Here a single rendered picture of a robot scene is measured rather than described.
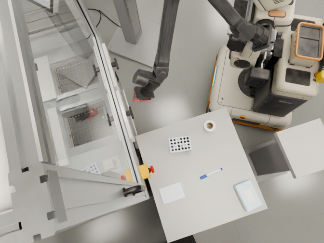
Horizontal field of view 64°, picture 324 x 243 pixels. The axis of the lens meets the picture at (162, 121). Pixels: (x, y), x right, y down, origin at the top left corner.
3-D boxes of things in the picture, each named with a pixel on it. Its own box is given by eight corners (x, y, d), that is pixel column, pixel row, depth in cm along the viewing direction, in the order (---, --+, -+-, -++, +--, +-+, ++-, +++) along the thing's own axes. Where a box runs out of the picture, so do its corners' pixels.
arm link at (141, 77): (168, 74, 118) (163, 65, 124) (145, 65, 112) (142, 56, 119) (155, 95, 124) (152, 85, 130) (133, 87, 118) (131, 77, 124)
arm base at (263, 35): (269, 47, 118) (272, 24, 121) (258, 38, 114) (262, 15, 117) (253, 52, 125) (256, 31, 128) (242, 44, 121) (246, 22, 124)
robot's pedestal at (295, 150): (272, 140, 228) (320, 115, 154) (287, 172, 220) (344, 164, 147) (240, 150, 227) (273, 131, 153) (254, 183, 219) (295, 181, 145)
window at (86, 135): (95, 36, 147) (-34, -223, 55) (138, 184, 125) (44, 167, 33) (94, 36, 147) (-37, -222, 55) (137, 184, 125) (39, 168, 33)
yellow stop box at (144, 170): (148, 164, 143) (147, 162, 136) (152, 176, 141) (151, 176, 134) (139, 167, 143) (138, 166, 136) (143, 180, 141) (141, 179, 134)
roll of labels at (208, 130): (215, 122, 156) (216, 121, 152) (213, 134, 154) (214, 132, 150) (204, 120, 156) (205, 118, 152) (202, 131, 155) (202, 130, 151)
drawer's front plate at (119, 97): (122, 96, 156) (118, 89, 145) (135, 141, 149) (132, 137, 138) (119, 97, 156) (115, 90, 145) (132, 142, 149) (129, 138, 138)
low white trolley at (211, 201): (209, 133, 231) (226, 106, 158) (235, 202, 216) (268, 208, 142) (146, 153, 229) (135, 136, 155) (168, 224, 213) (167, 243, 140)
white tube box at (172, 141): (189, 136, 154) (189, 135, 150) (191, 150, 152) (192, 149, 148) (168, 139, 154) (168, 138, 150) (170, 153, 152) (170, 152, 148)
